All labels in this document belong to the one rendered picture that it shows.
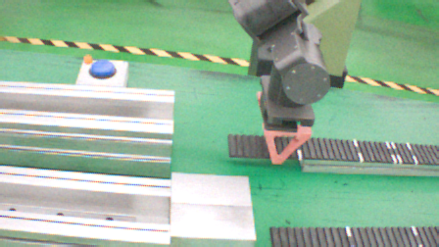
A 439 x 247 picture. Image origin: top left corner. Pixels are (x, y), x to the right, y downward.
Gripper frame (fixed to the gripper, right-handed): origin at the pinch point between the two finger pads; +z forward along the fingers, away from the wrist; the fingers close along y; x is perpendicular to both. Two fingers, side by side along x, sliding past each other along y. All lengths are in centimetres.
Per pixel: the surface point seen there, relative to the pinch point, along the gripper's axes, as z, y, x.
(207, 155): 3.0, -0.8, -9.9
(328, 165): 1.9, 1.3, 8.8
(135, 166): 1.0, 5.1, -20.2
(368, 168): 2.0, 1.5, 15.8
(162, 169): 1.2, 5.1, -16.5
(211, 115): 3.0, -11.2, -9.0
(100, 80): -3.0, -10.1, -27.5
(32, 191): -4.0, 16.9, -32.0
